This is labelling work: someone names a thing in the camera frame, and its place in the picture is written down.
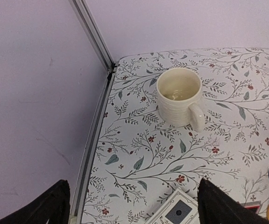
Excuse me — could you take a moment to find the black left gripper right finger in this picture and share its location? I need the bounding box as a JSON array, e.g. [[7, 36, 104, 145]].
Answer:
[[198, 178, 269, 224]]

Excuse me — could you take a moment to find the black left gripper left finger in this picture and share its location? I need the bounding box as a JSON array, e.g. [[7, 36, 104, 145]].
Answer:
[[0, 180, 71, 224]]

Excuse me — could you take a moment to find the white playing card box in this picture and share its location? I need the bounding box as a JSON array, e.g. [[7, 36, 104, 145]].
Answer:
[[145, 188, 200, 224]]

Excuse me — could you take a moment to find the red black triangular card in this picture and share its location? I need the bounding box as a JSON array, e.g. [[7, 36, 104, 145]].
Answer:
[[241, 201, 261, 214]]

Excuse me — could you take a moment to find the cream ceramic mug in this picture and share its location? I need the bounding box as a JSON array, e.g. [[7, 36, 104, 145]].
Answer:
[[156, 68, 205, 132]]

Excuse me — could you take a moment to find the aluminium frame post left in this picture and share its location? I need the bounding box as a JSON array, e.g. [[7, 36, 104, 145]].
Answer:
[[69, 0, 117, 224]]

